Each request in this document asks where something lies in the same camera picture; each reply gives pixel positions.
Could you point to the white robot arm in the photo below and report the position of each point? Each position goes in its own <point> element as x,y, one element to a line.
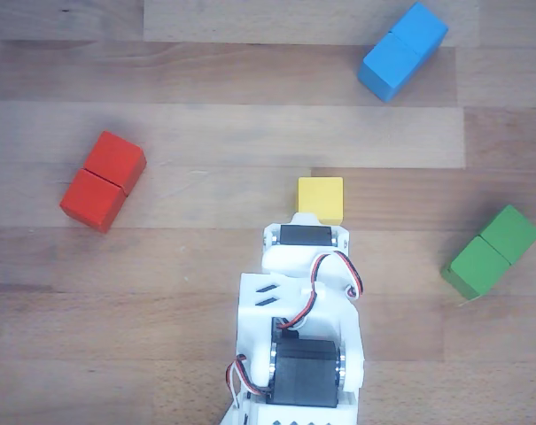
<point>258,323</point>

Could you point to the yellow wooden cube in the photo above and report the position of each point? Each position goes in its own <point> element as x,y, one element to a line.
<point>319,197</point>

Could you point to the green wooden block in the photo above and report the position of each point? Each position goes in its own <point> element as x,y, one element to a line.
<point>491,252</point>

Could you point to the blue wooden block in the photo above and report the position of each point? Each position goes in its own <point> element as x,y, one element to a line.
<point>400,53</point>

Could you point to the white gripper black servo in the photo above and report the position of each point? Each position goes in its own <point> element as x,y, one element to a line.
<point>305,235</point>

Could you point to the red wooden block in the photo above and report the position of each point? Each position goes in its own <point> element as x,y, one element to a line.
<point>103,181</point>

